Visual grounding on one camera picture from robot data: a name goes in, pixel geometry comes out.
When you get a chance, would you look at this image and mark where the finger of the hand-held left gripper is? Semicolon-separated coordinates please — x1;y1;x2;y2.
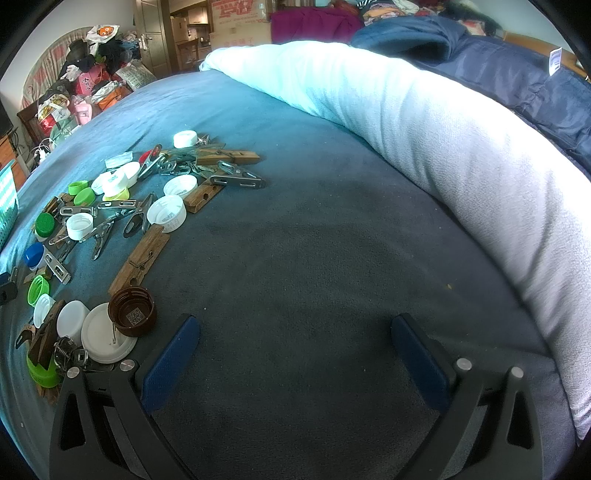
0;271;18;305

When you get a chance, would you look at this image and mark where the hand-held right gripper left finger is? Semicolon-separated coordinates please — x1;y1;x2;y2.
48;314;201;480

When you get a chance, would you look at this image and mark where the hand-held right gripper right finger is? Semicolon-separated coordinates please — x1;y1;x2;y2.
390;313;544;480

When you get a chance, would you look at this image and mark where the brown bottle cap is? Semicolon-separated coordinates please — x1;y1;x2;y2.
107;286;158;337

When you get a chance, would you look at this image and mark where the large white round lid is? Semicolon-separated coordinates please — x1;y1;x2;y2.
81;302;139;364

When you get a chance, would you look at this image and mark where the teal plastic basket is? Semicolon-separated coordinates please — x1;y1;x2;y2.
0;164;20;252

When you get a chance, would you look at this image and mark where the pile of metal clips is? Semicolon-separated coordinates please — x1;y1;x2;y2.
16;148;267;372

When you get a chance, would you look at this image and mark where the small dark wooden table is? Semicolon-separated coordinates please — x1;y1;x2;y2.
17;108;51;148

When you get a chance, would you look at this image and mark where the blue bed blanket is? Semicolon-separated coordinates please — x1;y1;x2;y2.
0;69;578;480

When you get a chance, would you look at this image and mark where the white duvet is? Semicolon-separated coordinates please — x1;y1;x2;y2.
199;41;591;444

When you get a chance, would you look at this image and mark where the pile of bags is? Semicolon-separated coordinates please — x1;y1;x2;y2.
37;23;158;134

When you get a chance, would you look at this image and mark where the round pink striped headboard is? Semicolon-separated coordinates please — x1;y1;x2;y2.
21;28;98;112

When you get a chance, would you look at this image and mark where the wooden door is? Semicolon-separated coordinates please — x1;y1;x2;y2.
136;0;171;79

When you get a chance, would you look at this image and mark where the navy quilted cover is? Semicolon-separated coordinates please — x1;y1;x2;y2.
416;34;591;176

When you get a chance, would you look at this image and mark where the dark blue fleece blanket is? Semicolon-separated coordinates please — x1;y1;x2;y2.
349;16;467;63

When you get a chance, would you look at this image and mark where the stack of cardboard boxes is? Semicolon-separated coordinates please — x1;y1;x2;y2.
210;0;273;49

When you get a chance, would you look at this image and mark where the heap of mixed clothes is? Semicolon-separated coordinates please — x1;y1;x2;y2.
358;0;504;35

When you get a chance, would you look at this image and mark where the magenta blanket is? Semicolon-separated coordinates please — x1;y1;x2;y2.
270;7;365;44

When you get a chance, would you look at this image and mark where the wooden bed frame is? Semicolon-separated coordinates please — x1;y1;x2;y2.
503;31;591;79

